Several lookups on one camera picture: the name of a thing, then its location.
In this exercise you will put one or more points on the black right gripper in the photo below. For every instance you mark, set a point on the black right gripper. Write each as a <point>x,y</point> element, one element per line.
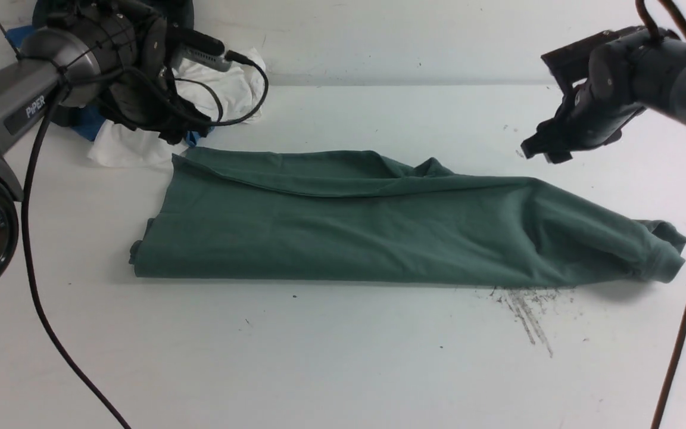
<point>593,114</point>

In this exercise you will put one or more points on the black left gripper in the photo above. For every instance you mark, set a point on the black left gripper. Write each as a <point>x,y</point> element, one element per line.
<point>144,96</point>

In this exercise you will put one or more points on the green long-sleeve top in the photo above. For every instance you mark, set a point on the green long-sleeve top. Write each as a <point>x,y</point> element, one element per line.
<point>350,215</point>

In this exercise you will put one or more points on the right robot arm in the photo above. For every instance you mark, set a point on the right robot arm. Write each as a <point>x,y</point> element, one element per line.
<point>658,75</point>

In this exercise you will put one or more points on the blue crumpled garment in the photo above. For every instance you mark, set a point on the blue crumpled garment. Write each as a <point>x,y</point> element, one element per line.
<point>85,121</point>

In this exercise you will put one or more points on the black crumpled garment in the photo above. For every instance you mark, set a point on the black crumpled garment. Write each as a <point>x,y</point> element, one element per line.
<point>180,13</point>

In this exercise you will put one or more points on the white crumpled garment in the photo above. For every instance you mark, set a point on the white crumpled garment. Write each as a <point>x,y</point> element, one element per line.
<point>232,93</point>

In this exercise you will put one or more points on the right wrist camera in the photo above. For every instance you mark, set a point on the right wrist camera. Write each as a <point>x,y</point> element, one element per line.
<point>569,64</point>

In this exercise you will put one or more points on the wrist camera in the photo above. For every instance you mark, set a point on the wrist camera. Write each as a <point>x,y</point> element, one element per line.
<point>188,44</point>
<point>569,64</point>

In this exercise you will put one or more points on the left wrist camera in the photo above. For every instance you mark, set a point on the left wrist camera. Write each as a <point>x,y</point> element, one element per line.
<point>188,44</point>

